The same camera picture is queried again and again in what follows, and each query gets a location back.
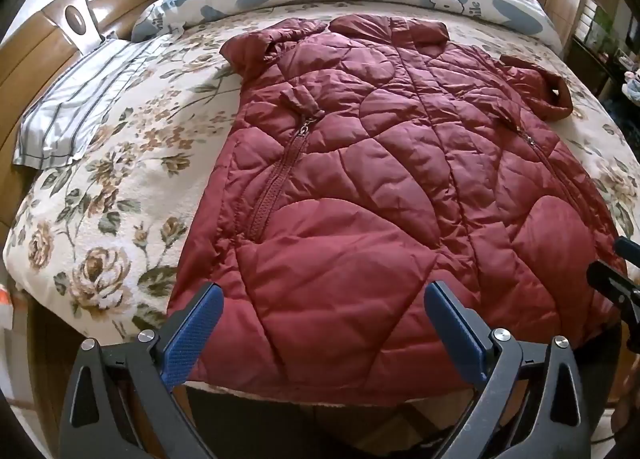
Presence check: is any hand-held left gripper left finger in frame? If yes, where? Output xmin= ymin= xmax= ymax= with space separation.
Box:
xmin=60 ymin=283 xmax=224 ymax=459

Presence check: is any floral beige blanket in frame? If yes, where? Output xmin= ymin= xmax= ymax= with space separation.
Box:
xmin=2 ymin=14 xmax=640 ymax=340

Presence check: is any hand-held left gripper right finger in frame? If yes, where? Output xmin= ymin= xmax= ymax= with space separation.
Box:
xmin=424 ymin=281 xmax=602 ymax=459

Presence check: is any orange white box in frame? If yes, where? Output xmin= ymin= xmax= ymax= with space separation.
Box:
xmin=0 ymin=284 xmax=14 ymax=331

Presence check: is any dark cluttered shelf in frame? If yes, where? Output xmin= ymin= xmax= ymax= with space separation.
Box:
xmin=570 ymin=0 xmax=640 ymax=105

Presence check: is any light blue soft toy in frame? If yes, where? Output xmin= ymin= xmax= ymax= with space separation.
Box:
xmin=622 ymin=70 xmax=640 ymax=106

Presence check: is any wooden headboard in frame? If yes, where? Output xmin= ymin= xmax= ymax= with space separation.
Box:
xmin=0 ymin=0 xmax=178 ymax=160

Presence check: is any red quilted jacket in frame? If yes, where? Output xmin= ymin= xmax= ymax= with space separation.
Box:
xmin=167 ymin=14 xmax=628 ymax=404

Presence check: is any striped grey white pillow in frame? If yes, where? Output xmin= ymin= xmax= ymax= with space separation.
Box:
xmin=12 ymin=32 xmax=176 ymax=170

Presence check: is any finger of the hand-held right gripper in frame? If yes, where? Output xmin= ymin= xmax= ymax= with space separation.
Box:
xmin=587 ymin=261 xmax=640 ymax=326
xmin=615 ymin=237 xmax=640 ymax=266

